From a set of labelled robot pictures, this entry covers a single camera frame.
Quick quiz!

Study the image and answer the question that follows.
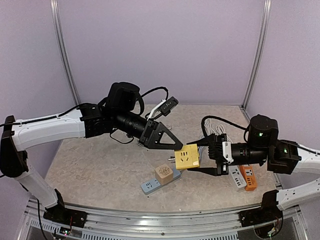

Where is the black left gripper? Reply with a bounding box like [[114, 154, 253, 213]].
[[114, 108, 184, 150]]

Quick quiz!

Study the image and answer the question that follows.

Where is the yellow cube socket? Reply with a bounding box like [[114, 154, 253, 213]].
[[168, 144, 200, 170]]

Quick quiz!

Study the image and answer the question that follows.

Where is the beige cube socket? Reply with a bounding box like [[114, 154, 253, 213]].
[[154, 164, 174, 185]]

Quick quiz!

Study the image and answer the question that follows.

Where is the blue power strip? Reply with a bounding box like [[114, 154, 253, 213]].
[[140, 168, 182, 195]]

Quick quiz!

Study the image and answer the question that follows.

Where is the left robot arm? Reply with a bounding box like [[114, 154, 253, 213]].
[[0, 82, 183, 223]]

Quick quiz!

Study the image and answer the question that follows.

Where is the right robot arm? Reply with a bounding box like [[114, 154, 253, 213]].
[[191, 114, 320, 177]]

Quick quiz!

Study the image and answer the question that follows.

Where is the white power strip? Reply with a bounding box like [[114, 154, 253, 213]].
[[228, 165, 247, 192]]

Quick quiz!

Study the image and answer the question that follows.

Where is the orange power strip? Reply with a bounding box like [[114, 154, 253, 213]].
[[239, 165, 258, 192]]

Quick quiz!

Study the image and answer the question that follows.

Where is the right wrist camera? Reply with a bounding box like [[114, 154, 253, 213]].
[[222, 141, 234, 165]]

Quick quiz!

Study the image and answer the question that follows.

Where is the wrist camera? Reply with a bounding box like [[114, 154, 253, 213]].
[[145, 96, 179, 120], [222, 141, 234, 165]]

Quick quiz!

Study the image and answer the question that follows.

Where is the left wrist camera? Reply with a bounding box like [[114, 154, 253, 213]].
[[145, 96, 179, 120]]

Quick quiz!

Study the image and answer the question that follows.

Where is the aluminium front rail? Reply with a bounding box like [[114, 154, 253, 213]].
[[17, 199, 308, 240]]

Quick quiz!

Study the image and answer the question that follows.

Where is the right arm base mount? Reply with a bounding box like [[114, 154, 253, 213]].
[[239, 197, 283, 228]]

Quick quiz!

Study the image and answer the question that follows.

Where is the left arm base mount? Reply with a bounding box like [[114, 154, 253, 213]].
[[43, 201, 88, 228]]

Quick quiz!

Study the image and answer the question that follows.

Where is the right aluminium post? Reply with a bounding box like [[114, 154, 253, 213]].
[[241, 0, 272, 112]]

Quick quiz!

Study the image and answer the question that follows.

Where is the aluminium post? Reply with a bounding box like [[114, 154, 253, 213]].
[[49, 0, 81, 105], [241, 0, 272, 112]]

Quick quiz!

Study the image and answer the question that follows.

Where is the left aluminium post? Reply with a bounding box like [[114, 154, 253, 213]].
[[49, 0, 81, 105]]

